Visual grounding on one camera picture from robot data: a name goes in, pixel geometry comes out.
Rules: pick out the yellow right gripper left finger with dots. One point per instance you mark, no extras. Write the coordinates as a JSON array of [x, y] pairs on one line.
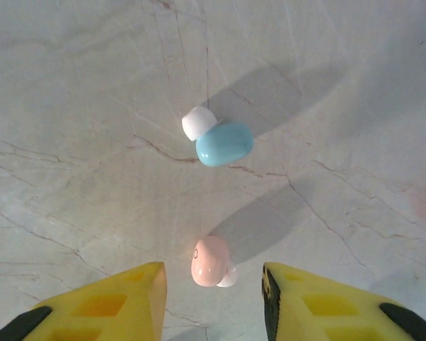
[[110, 305]]

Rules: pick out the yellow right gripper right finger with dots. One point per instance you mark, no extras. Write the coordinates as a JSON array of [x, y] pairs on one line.
[[323, 309]]

